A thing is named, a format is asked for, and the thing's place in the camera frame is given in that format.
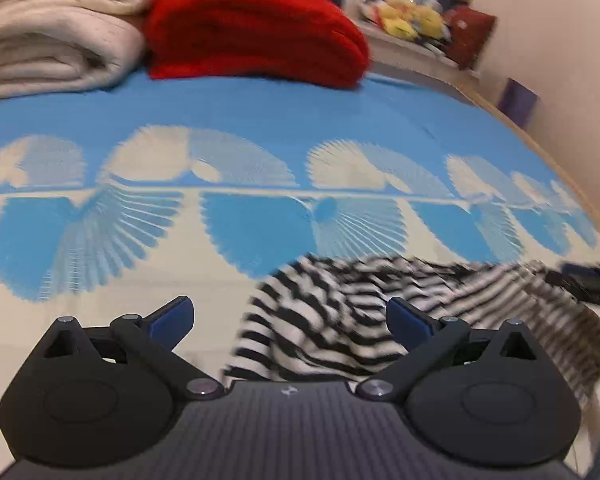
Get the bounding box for black white striped garment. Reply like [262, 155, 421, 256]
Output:
[223, 255, 600, 403]

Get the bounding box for blue white patterned bedspread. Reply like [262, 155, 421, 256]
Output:
[0, 73, 600, 471]

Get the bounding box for purple box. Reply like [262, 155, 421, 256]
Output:
[498, 78, 538, 129]

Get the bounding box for dark red cushion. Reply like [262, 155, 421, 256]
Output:
[443, 6, 498, 70]

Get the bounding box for yellow plush toys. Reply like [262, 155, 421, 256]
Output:
[367, 0, 451, 42]

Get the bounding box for folded beige blanket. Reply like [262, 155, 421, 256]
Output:
[0, 0, 155, 100]

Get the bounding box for red folded blanket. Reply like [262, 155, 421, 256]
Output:
[144, 0, 370, 89]

